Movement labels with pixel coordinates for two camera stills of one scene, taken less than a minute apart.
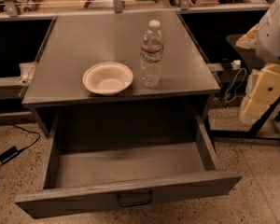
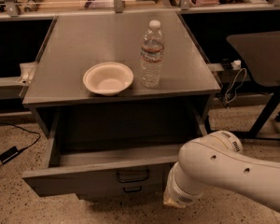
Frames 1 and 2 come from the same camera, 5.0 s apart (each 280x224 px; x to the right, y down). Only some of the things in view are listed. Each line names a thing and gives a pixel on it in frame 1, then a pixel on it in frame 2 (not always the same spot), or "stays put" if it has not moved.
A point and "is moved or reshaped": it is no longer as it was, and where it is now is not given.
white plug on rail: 236,64 stays put
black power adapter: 7,155 stays put
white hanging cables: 234,90 stays put
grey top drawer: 78,177 is moved or reshaped
